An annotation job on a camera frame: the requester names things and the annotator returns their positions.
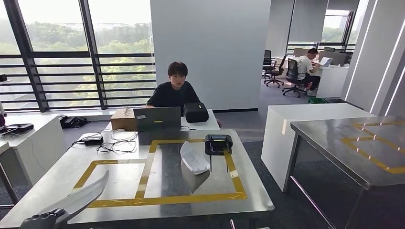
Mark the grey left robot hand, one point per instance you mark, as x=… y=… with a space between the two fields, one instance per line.
x=44 y=220

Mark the white curved plastic part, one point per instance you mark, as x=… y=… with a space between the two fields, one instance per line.
x=82 y=196
x=193 y=159

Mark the white table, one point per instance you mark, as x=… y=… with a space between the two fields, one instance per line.
x=202 y=124
x=34 y=145
x=316 y=112

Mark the black power adapter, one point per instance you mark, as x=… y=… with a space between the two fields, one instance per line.
x=92 y=141

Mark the black small devices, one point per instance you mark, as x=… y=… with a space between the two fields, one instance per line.
x=17 y=128

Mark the black device on sill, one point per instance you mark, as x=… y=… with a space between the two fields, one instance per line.
x=71 y=121

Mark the brown cardboard box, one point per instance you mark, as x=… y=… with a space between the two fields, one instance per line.
x=121 y=121

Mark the black battery box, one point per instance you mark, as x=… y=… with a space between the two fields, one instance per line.
x=2 y=77

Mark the grey laptop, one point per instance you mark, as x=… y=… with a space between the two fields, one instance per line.
x=157 y=119

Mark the black window railing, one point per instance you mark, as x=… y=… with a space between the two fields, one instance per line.
x=95 y=64

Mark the person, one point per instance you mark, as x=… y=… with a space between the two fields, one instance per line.
x=174 y=93
x=305 y=68

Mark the black hard case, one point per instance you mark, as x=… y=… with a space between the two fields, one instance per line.
x=196 y=112

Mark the black open holder device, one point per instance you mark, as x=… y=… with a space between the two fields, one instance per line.
x=218 y=143

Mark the black office chair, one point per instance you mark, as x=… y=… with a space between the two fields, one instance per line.
x=292 y=74
x=267 y=61
x=277 y=73

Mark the green plastic crate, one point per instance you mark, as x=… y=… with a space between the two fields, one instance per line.
x=316 y=100

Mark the white office desk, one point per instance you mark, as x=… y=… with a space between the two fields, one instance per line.
x=332 y=82

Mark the silver laptop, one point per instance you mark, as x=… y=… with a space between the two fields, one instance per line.
x=326 y=61

